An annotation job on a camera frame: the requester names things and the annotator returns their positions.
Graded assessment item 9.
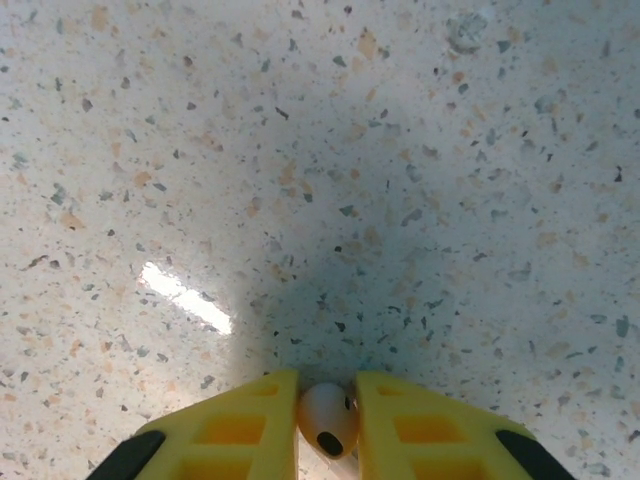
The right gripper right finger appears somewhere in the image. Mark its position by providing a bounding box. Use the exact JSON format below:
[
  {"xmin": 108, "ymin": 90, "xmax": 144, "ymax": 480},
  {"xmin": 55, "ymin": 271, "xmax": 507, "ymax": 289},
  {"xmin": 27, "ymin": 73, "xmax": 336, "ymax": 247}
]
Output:
[{"xmin": 355, "ymin": 369, "xmax": 576, "ymax": 480}]

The pale pink wireless earbud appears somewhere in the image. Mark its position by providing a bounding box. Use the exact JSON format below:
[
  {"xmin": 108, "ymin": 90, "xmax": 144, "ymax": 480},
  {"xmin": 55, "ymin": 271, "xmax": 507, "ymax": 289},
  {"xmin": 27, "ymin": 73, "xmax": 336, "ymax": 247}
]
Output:
[{"xmin": 298, "ymin": 381, "xmax": 361, "ymax": 464}]

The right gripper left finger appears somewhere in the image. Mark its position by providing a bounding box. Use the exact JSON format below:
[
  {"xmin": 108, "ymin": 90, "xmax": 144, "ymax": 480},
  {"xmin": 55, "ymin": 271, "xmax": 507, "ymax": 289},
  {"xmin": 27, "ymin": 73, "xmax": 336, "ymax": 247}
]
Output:
[{"xmin": 87, "ymin": 368, "xmax": 301, "ymax": 480}]

